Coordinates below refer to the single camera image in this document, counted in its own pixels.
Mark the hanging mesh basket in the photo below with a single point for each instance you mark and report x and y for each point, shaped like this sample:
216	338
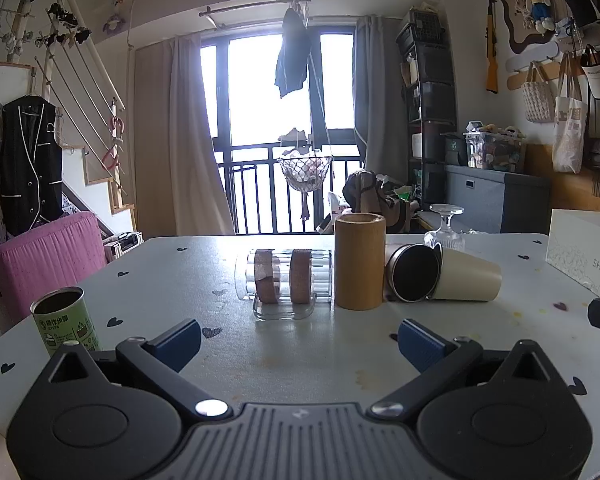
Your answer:
305	169

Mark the black balcony railing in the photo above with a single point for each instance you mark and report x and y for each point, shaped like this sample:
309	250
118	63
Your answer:
267	190

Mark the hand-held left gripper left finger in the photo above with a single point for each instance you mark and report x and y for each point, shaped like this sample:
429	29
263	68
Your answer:
176	347

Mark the black and white tote bag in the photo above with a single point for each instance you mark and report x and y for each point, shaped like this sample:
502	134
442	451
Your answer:
598	79

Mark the beige tote bag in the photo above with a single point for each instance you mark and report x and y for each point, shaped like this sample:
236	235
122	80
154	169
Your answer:
570	127

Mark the toy rifle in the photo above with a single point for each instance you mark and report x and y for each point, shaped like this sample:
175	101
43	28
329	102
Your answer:
491	45

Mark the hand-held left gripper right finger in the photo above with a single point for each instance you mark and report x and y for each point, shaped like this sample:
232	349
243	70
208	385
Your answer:
423	347

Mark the grey fabric storage box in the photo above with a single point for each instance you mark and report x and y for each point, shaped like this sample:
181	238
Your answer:
495	199

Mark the bamboo cup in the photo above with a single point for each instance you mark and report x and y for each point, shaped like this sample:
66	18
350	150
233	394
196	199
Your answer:
359	260

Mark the black shelf rack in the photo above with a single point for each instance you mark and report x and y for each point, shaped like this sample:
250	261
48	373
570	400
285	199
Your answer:
430	110

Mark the dark hanging garment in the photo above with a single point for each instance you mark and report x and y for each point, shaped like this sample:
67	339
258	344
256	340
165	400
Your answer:
292	52

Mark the plush doll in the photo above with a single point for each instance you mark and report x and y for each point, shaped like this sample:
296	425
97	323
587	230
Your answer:
537	2

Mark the white cardboard shoe box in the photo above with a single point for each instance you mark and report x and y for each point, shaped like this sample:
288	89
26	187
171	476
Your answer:
585	252

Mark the wooden curtain rod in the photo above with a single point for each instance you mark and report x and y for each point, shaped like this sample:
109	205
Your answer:
255	7

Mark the woven white bag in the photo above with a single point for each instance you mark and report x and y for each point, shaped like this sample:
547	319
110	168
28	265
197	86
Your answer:
537	96

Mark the steel cup with dark inside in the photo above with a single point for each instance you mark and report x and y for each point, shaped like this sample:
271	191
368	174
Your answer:
414	272

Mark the grey curtain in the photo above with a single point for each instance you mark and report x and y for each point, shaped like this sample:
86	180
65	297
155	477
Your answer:
200	135
375	90

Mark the black vest white trim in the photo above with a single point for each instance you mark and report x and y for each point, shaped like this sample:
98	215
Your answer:
30	165

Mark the brown bag pile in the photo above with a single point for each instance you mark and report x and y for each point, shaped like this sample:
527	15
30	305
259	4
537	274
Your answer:
375	200

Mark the clear glass jar wooden rings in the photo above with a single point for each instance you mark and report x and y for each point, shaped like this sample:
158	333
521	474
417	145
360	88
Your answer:
285	282

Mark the pink covered stool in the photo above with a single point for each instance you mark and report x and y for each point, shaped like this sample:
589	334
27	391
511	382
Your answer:
50	255

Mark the silver tool case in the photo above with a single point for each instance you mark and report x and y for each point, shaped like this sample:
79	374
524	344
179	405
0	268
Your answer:
123	244

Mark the clear plastic bin with toys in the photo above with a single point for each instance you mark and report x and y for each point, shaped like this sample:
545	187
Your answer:
495	151

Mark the green tin can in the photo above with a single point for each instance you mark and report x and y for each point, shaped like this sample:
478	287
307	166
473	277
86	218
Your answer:
66	321

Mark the clear glass goblet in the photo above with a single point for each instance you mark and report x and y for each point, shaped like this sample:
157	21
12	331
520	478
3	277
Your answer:
445	232

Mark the wooden staircase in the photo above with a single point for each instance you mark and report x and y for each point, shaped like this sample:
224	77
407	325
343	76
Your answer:
105	180

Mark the cream paper cup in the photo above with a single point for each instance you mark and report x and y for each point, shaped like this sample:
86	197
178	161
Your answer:
467	275

